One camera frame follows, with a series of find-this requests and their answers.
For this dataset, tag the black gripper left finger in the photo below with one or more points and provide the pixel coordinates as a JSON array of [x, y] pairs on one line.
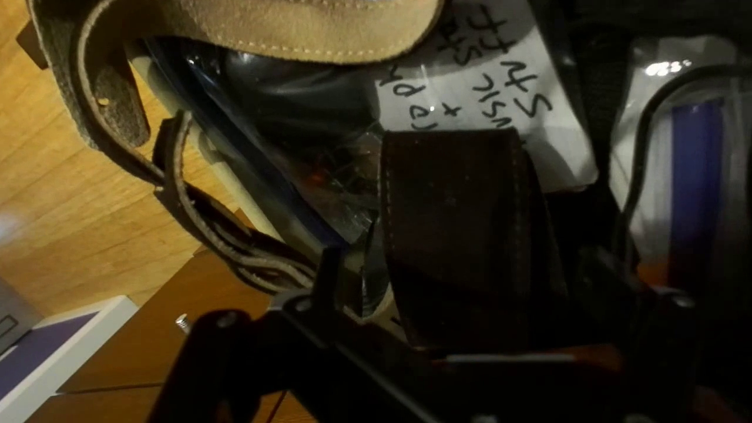
[[235, 367]]

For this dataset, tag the glossy black package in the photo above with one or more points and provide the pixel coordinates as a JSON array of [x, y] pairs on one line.
[[296, 102]]

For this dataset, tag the small metal drawer knob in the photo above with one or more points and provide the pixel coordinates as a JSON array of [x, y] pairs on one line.
[[181, 323]]

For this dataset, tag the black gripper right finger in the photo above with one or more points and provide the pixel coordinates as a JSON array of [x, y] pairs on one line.
[[667, 361]]

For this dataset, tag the white handwritten paper note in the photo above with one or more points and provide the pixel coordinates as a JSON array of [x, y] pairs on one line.
[[486, 86]]

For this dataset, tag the clear plastic bag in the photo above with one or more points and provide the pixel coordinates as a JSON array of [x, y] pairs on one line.
[[696, 172]]

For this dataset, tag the brown leather belt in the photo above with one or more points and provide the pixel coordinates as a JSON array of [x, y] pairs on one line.
[[274, 24]]

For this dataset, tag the green and white box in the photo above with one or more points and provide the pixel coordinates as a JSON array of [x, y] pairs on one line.
[[56, 353]]

